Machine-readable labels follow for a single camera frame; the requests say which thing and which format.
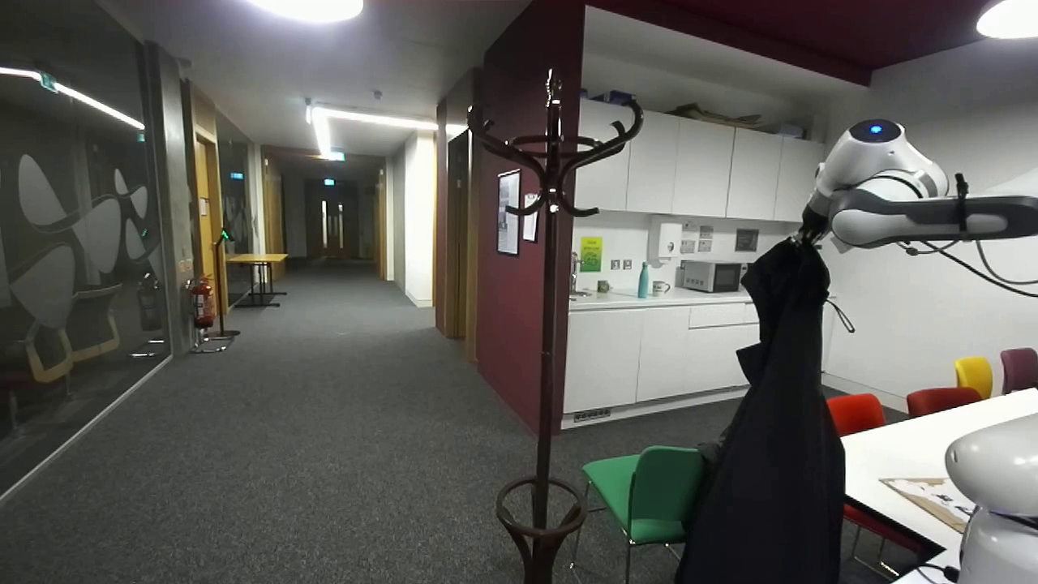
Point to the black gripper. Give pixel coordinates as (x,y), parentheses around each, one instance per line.
(816,225)

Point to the black hoodie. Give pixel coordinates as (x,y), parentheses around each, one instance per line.
(773,455)

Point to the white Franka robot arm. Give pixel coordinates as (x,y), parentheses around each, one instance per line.
(875,163)

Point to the red chair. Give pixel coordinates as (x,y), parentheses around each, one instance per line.
(941,400)
(857,413)

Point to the yellow chair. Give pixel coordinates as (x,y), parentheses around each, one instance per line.
(975,376)

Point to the maroon chair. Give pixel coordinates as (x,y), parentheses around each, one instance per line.
(1018,370)

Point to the green chair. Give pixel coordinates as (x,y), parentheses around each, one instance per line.
(651,490)

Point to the grey microwave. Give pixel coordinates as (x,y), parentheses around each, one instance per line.
(711,277)

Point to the white upper kitchen cabinets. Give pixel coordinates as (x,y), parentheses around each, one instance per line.
(690,163)

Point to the white kitchen cabinets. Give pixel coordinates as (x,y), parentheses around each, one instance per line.
(650,359)
(690,163)

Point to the white paper towel dispenser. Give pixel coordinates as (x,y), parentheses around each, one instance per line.
(667,242)

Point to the white mug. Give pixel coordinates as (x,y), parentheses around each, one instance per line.
(660,289)

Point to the teal water bottle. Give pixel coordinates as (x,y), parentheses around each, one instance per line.
(644,281)

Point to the white lower kitchen cabinets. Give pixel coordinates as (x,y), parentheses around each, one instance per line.
(650,359)

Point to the white table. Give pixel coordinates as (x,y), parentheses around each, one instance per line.
(917,442)

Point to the paper sheet on table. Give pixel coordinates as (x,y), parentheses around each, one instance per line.
(927,501)

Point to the dark wooden coat stand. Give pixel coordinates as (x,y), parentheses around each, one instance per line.
(548,359)

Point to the framed notice board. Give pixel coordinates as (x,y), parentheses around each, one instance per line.
(506,211)

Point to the linear corridor ceiling light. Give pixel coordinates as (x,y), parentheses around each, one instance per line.
(366,118)

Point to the wooden corridor table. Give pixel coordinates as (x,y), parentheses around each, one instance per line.
(256,256)

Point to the wooden door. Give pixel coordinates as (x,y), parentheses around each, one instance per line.
(204,196)

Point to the red fire extinguisher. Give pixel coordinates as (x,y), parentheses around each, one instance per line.
(202,307)

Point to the dark framed wall notice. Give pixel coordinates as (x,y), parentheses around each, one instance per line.
(747,242)

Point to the green wall poster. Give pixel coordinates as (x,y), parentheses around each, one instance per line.
(592,253)

